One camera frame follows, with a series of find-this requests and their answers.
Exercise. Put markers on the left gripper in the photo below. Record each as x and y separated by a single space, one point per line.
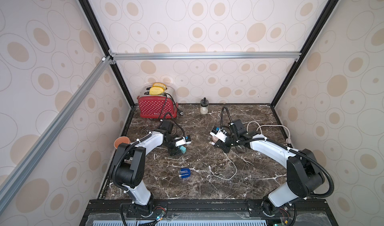
174 151

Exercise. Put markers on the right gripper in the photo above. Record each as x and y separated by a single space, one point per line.
225 142

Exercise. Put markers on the teal usb charger adapter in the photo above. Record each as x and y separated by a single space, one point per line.
182 149

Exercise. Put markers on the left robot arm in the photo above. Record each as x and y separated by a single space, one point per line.
128 166

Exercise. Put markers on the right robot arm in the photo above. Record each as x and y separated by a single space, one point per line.
305 176

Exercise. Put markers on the blue electric shaver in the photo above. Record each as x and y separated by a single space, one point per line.
184 173

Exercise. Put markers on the pink round power strip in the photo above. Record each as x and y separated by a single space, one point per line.
214 139

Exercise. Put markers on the glass jar with black lid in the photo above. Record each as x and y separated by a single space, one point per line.
204 106

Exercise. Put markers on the red polka dot toaster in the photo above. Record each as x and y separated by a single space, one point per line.
155 107

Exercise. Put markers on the orange plastic cup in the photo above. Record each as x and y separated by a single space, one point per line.
121 140

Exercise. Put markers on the front yellow toast slice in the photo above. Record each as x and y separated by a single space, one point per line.
154 91

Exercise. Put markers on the yellow toast slice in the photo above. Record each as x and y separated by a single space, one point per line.
160 85
154 91

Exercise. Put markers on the rear yellow toast slice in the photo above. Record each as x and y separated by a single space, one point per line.
160 85

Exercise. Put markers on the horizontal silver frame bar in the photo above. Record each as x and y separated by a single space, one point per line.
204 56

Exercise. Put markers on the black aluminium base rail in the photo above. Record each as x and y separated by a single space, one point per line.
309 212

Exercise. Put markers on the left silver frame bar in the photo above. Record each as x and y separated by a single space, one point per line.
23 170

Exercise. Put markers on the left black corner post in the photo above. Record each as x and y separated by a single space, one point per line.
97 30

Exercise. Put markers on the black corner post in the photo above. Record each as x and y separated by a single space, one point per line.
97 30
319 25

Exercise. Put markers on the right black corner post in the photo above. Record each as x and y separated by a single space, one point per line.
319 25

